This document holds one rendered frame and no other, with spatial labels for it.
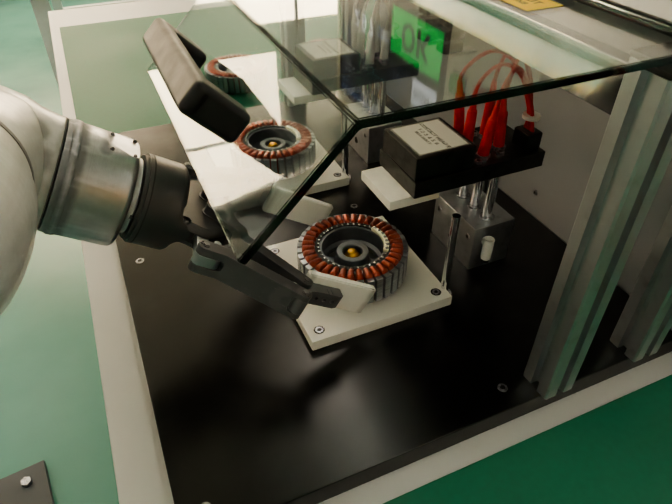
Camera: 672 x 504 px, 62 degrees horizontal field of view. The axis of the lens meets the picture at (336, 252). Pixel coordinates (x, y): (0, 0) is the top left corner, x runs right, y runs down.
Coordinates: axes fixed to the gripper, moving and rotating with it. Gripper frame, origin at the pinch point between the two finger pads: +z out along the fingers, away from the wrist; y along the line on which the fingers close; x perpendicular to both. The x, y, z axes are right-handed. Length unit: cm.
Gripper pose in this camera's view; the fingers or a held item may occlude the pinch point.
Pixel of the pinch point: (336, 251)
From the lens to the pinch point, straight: 55.9
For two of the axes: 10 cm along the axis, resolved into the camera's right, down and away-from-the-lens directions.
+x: -4.8, 7.6, 4.4
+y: -2.9, -6.1, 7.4
